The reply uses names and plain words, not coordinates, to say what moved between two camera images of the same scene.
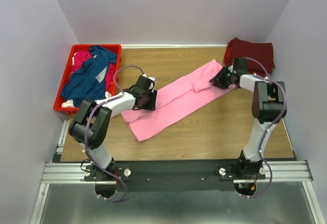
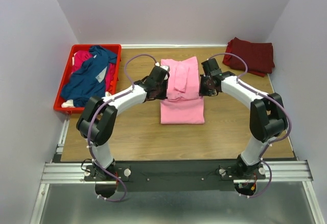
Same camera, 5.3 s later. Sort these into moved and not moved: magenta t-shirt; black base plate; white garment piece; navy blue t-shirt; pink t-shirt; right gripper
Moved: right gripper; pink t-shirt
Not moved: black base plate; white garment piece; navy blue t-shirt; magenta t-shirt
